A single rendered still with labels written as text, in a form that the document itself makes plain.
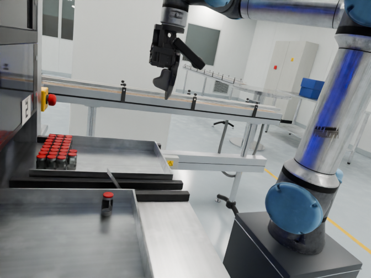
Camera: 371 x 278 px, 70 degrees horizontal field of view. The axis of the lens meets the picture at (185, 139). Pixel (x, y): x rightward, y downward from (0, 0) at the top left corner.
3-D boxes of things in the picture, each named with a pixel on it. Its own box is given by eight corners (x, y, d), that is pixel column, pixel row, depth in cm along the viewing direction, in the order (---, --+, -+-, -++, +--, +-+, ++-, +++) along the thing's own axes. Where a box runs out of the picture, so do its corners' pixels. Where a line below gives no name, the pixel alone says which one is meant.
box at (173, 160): (160, 169, 182) (162, 156, 179) (159, 166, 186) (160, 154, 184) (176, 169, 186) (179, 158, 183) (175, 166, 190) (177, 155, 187)
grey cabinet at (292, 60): (280, 123, 687) (305, 40, 627) (256, 112, 795) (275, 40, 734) (293, 124, 702) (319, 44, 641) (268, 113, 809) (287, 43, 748)
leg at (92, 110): (77, 214, 180) (84, 103, 157) (78, 206, 188) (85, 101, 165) (91, 213, 183) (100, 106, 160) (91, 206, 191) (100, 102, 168)
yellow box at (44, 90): (19, 110, 86) (19, 87, 83) (25, 105, 92) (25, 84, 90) (45, 112, 88) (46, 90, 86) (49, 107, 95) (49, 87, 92)
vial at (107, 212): (100, 217, 53) (102, 198, 52) (100, 210, 55) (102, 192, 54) (112, 216, 54) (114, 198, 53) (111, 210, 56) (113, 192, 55)
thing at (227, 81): (247, 89, 468) (249, 80, 463) (239, 88, 463) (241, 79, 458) (186, 69, 791) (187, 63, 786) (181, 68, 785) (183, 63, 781)
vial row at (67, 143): (55, 175, 66) (56, 158, 64) (64, 148, 82) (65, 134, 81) (64, 175, 67) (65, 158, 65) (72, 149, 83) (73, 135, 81)
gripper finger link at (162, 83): (150, 97, 82) (155, 67, 79) (169, 100, 83) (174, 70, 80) (152, 99, 79) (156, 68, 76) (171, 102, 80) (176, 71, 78)
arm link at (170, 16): (184, 14, 79) (191, 11, 72) (182, 30, 81) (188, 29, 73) (160, 9, 77) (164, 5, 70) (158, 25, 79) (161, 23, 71)
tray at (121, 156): (28, 183, 61) (28, 169, 60) (49, 143, 84) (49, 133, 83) (171, 185, 72) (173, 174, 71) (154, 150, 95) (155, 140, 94)
